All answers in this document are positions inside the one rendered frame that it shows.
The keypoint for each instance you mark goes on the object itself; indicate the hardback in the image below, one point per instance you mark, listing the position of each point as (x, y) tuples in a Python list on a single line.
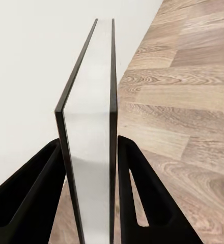
[(87, 117)]

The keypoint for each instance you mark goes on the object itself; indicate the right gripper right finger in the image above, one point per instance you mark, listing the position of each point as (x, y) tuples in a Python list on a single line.
[(167, 223)]

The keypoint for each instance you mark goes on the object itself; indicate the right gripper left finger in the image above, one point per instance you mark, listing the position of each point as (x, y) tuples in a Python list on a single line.
[(30, 197)]

